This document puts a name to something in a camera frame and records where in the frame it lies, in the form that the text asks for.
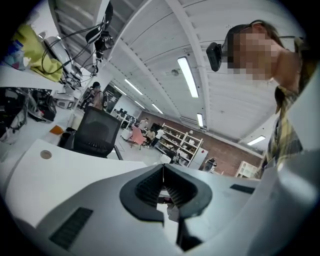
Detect black head-worn camera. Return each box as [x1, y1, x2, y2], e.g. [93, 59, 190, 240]
[205, 23, 251, 73]

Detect black headset with cables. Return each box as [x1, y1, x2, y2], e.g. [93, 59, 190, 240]
[85, 0, 115, 63]

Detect white rounded device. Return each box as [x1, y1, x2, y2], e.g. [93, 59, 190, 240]
[43, 36, 76, 76]

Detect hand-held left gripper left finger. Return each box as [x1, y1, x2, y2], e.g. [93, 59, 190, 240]
[119, 164, 165, 227]

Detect white low shelf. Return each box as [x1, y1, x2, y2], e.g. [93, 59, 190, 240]
[236, 160, 261, 179]

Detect white perforated shelf rack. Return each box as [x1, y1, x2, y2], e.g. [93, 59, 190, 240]
[0, 0, 118, 151]

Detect black cable bundle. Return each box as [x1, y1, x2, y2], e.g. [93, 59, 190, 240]
[0, 87, 30, 145]

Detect blue plastic packets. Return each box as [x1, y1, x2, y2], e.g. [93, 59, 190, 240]
[7, 39, 26, 71]

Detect yellow plaid shirt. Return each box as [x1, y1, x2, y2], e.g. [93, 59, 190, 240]
[259, 37, 318, 180]

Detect orange item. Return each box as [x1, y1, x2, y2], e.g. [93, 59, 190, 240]
[49, 124, 65, 136]

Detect white storage shelf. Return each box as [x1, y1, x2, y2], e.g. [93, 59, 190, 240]
[154, 122, 204, 168]

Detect white square table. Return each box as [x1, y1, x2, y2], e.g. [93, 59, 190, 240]
[0, 138, 148, 229]

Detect pink chair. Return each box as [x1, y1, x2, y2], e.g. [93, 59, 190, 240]
[126, 124, 147, 151]

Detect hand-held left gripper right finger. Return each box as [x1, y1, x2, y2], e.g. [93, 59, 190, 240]
[163, 164, 213, 219]

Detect black mesh office chair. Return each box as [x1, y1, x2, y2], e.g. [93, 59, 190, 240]
[58, 106, 125, 161]

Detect yellow-green cloth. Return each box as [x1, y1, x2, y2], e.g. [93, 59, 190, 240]
[12, 23, 64, 82]

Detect white cabinet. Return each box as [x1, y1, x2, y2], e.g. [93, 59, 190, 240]
[188, 146, 209, 171]

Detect white office desk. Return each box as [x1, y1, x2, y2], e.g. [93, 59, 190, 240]
[111, 107, 136, 126]

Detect person's head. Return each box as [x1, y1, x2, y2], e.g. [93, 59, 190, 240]
[226, 19, 305, 93]

